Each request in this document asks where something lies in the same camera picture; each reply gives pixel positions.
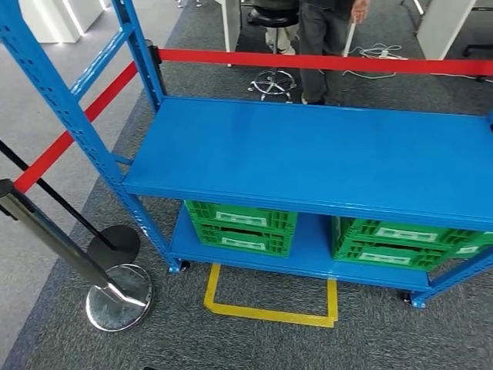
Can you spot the person's hand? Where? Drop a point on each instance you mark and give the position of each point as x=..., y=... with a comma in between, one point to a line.
x=360, y=10

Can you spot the white cabinet base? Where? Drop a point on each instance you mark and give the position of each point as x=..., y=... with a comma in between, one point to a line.
x=57, y=20

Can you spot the red barrier belt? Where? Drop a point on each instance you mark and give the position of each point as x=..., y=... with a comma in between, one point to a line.
x=307, y=62

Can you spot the black office chair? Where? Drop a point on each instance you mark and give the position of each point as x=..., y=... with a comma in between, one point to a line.
x=477, y=51

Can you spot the black belt barrier cassette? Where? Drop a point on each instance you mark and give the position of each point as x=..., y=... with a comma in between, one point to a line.
x=156, y=66

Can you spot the chrome stool base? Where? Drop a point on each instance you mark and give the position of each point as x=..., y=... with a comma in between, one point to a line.
x=188, y=3

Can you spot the chrome barrier post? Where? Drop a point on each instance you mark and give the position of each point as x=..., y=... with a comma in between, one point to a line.
x=57, y=240

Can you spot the blue metal shelf rack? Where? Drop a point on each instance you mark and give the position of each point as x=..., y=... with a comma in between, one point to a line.
x=307, y=153

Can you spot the black round stool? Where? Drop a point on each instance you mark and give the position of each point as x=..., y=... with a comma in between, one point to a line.
x=274, y=20

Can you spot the white desk panel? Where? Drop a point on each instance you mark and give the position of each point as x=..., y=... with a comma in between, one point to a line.
x=442, y=28
x=231, y=25

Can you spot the person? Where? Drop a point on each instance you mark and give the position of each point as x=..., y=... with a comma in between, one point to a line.
x=319, y=46
x=283, y=41

